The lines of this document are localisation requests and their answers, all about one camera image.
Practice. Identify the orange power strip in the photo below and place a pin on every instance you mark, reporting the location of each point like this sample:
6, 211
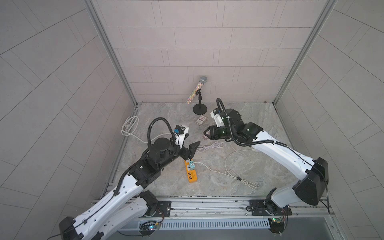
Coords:
191, 174

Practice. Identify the teal charger adapter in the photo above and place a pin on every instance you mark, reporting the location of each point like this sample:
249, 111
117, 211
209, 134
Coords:
192, 165

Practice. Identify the small pink patterned box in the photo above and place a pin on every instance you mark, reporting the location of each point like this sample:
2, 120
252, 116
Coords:
201, 120

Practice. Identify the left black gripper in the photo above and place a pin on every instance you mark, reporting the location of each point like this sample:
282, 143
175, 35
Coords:
189, 152

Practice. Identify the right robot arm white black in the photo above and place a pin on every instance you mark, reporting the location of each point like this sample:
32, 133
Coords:
312, 174

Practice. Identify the white vented cable duct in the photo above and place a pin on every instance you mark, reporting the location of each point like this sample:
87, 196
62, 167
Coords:
214, 224

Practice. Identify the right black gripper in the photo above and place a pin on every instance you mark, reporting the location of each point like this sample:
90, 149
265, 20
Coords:
213, 132

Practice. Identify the black microphone stand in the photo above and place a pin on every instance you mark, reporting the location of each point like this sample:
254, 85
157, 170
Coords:
200, 108

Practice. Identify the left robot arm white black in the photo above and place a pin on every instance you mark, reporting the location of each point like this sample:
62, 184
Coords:
130, 200

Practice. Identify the aluminium mounting rail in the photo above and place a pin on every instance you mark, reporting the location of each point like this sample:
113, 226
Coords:
195, 207

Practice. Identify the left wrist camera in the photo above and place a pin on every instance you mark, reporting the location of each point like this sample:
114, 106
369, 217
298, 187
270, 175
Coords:
181, 133

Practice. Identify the glitter microphone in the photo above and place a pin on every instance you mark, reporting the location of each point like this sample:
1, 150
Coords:
201, 83

